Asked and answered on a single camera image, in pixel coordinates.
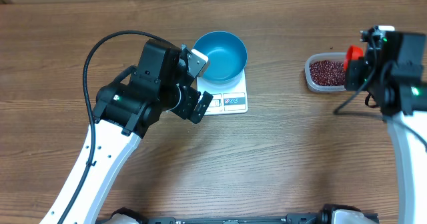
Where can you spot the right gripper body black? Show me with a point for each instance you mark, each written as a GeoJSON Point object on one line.
{"type": "Point", "coordinates": [355, 75]}

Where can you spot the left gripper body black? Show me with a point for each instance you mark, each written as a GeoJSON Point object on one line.
{"type": "Point", "coordinates": [187, 104]}

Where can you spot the red scoop blue handle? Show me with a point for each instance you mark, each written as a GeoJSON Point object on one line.
{"type": "Point", "coordinates": [353, 54]}

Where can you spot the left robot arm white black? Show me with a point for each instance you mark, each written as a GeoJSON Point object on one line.
{"type": "Point", "coordinates": [124, 110]}

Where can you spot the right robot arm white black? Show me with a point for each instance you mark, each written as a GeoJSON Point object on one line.
{"type": "Point", "coordinates": [390, 70]}

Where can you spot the white kitchen scale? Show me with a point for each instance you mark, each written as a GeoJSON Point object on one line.
{"type": "Point", "coordinates": [228, 98]}

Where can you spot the blue bowl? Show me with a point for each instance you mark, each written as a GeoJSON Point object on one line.
{"type": "Point", "coordinates": [227, 54]}

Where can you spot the red beans in container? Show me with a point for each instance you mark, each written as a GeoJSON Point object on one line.
{"type": "Point", "coordinates": [327, 73]}

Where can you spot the clear plastic container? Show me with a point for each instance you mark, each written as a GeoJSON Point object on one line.
{"type": "Point", "coordinates": [319, 57]}

